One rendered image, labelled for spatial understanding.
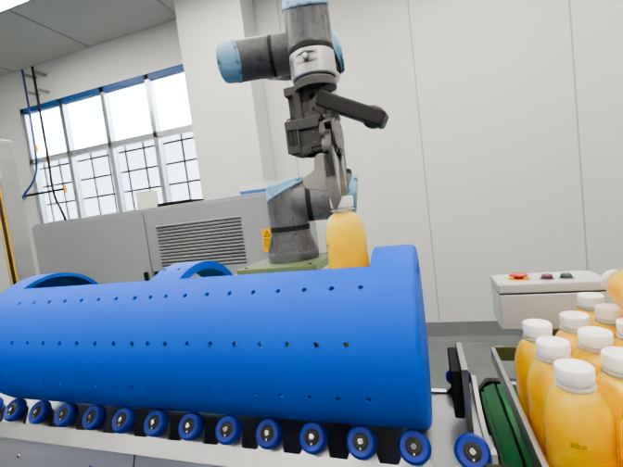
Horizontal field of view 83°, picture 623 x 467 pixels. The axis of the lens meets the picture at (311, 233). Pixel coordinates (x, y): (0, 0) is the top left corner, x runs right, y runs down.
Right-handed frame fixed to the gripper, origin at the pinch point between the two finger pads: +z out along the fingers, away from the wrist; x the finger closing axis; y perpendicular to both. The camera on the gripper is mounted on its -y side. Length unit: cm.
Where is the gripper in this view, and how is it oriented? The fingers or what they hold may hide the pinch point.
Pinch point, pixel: (341, 200)
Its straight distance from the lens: 59.6
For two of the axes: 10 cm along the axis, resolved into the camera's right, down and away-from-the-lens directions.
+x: -3.0, 1.0, -9.5
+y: -9.4, 1.0, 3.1
